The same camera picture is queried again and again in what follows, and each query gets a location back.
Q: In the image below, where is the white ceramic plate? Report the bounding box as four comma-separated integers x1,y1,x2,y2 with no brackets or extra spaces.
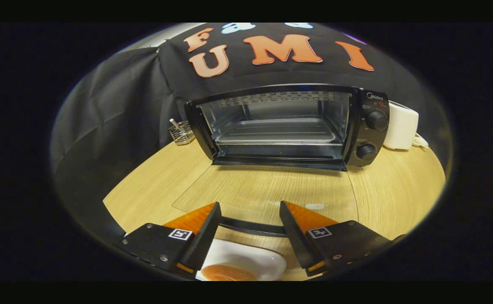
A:
196,239,287,281

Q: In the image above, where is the black backdrop cloth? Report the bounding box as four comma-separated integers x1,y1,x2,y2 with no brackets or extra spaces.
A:
50,23,441,237

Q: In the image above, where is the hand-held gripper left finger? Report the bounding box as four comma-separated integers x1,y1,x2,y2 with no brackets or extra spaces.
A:
118,201,222,278

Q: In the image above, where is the round golden bun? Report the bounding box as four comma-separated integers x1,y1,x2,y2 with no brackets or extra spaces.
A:
201,264,258,281

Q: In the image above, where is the wire mesh basket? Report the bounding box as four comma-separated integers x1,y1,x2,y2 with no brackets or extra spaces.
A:
168,119,196,146

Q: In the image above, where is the metal oven tray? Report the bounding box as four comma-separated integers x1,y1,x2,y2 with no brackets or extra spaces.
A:
216,118,342,145

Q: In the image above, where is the black toaster oven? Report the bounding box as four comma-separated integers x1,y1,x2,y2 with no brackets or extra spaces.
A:
173,84,390,237

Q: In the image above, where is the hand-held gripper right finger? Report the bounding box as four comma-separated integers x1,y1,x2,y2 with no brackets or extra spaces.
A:
279,201,406,277

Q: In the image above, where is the white boxy appliance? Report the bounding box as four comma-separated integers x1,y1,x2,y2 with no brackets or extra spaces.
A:
383,101,420,151

